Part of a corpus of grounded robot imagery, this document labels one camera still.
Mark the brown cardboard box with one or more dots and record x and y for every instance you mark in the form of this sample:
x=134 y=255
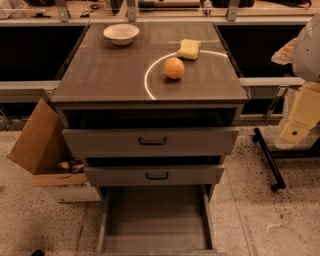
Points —
x=43 y=152

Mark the grey drawer cabinet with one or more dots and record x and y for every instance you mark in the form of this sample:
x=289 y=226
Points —
x=111 y=87

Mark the black wheeled stand base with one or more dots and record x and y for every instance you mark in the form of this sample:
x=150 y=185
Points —
x=271 y=155

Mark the top drawer with handle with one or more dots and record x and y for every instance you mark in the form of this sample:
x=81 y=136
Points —
x=155 y=142

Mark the middle drawer with handle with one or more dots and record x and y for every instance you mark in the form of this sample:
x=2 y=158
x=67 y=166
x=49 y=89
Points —
x=154 y=175

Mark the white bowl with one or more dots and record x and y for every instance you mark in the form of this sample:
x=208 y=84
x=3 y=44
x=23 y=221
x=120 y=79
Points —
x=121 y=34

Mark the yellow sponge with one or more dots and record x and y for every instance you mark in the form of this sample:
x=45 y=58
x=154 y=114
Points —
x=189 y=49

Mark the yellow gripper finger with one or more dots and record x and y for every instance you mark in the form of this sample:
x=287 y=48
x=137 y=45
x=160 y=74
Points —
x=304 y=114

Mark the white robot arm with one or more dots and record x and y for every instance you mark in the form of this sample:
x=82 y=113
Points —
x=303 y=52

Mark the drawer with handle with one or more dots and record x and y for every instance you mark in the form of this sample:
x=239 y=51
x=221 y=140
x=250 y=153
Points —
x=154 y=175
x=155 y=142

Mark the open bottom drawer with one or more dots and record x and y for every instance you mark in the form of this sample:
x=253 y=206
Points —
x=156 y=221

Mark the orange fruit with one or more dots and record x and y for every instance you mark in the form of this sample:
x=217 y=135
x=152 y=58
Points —
x=174 y=68

